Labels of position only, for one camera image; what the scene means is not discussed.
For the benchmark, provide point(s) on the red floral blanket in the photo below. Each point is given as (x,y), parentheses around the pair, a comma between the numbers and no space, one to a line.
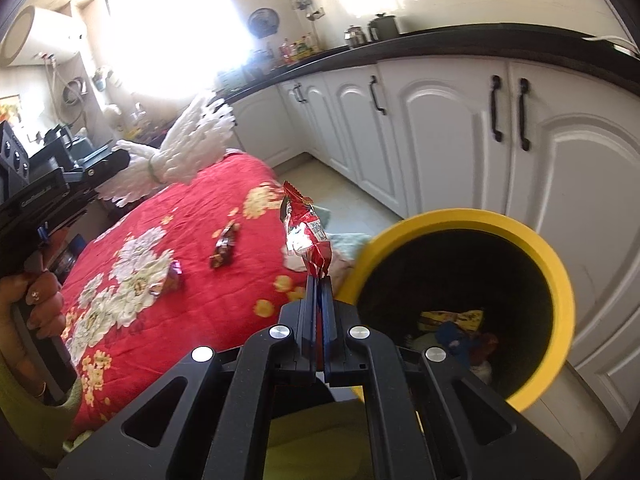
(200,210)

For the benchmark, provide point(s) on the row of bottles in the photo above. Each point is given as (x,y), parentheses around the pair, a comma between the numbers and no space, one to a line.
(300,49)

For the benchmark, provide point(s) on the black kitchen countertop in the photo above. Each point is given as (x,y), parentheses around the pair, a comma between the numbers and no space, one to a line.
(450,42)

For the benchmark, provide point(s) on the person's yellow-green clothing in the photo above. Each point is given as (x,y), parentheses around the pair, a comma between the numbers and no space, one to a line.
(310,435)

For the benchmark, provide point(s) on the wall picture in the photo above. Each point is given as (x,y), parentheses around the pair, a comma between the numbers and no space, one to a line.
(10,109)

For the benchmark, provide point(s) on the light cloth on floor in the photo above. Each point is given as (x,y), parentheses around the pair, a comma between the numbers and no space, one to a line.
(350,247)

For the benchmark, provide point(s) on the steel pot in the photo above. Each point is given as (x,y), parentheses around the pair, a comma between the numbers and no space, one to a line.
(355,37)

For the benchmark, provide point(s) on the yellow snack packet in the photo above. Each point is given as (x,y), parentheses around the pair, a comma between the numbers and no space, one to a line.
(445,317)

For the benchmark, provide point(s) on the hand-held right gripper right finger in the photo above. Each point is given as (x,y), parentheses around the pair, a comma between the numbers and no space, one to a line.
(327,320)

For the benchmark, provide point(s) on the person's left hand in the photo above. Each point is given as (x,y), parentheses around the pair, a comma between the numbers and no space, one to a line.
(42,300)

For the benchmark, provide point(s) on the white water heater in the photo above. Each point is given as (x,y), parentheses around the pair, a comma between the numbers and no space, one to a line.
(45,35)

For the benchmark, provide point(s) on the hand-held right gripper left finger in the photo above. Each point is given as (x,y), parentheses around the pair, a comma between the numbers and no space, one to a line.
(311,320)

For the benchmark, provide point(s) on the dark kettle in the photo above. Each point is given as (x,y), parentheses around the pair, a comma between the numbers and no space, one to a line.
(382,27)

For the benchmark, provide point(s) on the bright window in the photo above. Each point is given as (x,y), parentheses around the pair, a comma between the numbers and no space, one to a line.
(170,25)

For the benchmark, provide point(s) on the person's left forearm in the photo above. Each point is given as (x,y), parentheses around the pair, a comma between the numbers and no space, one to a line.
(20,435)

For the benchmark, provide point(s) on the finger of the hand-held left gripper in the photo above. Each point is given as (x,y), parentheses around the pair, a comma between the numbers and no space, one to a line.
(75,205)
(100,165)

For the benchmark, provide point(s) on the small knotted white bag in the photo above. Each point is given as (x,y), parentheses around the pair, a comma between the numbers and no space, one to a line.
(190,145)

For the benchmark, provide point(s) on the white kitchen cabinet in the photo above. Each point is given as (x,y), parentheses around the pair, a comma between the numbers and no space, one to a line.
(440,135)

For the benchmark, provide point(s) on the black bin with yellow rim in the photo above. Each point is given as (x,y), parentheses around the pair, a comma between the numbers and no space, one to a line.
(560,285)

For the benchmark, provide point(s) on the hanging metal basin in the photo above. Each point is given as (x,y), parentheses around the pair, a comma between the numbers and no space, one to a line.
(73,92)

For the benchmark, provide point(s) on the small round fan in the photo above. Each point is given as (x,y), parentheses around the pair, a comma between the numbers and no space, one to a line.
(263,22)

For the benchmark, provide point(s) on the brown candy wrapper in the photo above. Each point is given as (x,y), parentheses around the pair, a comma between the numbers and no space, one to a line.
(224,247)

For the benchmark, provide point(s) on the small purple candy wrapper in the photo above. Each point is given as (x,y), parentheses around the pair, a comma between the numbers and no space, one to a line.
(167,280)

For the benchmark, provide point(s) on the red snack packet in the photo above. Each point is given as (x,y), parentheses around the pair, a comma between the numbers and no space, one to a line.
(305,240)

